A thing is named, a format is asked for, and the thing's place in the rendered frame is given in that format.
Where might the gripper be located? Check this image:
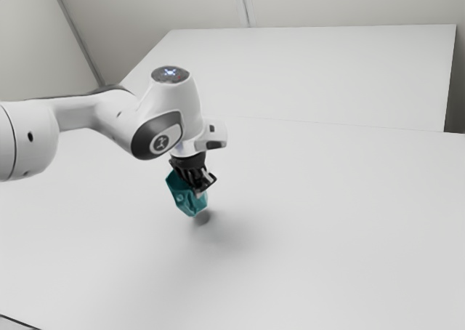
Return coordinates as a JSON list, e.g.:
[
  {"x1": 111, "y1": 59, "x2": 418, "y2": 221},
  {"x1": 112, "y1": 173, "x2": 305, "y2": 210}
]
[{"x1": 169, "y1": 153, "x2": 218, "y2": 199}]

